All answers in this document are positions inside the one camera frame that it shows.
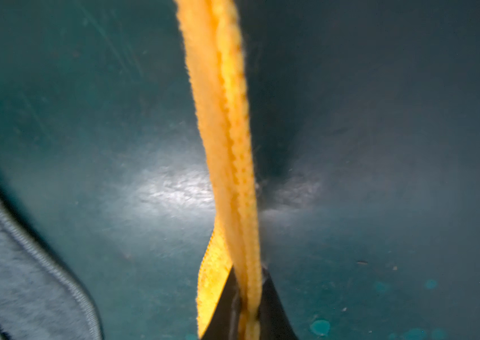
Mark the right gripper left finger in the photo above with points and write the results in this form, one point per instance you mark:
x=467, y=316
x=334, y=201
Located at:
x=224, y=323

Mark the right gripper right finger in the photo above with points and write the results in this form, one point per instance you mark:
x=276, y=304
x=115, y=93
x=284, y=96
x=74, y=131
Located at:
x=273, y=319

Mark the dark grey insole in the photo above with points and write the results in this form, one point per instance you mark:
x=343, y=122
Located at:
x=39, y=299

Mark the yellow insole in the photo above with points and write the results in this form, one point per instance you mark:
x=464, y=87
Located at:
x=214, y=57

